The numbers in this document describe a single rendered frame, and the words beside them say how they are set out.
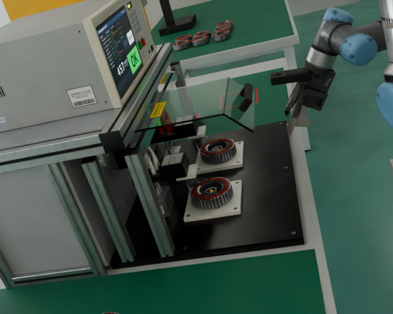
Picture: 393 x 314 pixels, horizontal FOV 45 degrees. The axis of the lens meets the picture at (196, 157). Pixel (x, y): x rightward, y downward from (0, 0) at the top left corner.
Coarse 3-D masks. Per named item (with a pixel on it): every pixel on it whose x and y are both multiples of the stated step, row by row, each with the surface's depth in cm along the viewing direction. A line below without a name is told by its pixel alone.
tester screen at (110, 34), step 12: (120, 12) 118; (108, 24) 108; (120, 24) 117; (108, 36) 107; (120, 36) 115; (108, 48) 105; (120, 48) 114; (132, 48) 123; (108, 60) 104; (120, 60) 112
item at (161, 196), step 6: (162, 186) 131; (168, 186) 130; (162, 192) 128; (168, 192) 129; (162, 198) 125; (168, 198) 128; (162, 204) 125; (168, 204) 127; (168, 210) 126; (168, 216) 126
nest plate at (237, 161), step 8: (240, 144) 151; (240, 152) 146; (200, 160) 148; (232, 160) 143; (240, 160) 141; (200, 168) 143; (208, 168) 142; (216, 168) 141; (224, 168) 141; (232, 168) 141
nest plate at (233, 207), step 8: (232, 184) 130; (240, 184) 129; (240, 192) 126; (232, 200) 123; (240, 200) 123; (192, 208) 125; (216, 208) 122; (224, 208) 121; (232, 208) 120; (240, 208) 120; (184, 216) 123; (192, 216) 122; (200, 216) 121; (208, 216) 120; (216, 216) 120; (224, 216) 120
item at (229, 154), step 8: (208, 144) 149; (216, 144) 149; (224, 144) 148; (232, 144) 144; (200, 152) 146; (208, 152) 143; (216, 152) 142; (224, 152) 142; (232, 152) 143; (208, 160) 143; (216, 160) 142; (224, 160) 142
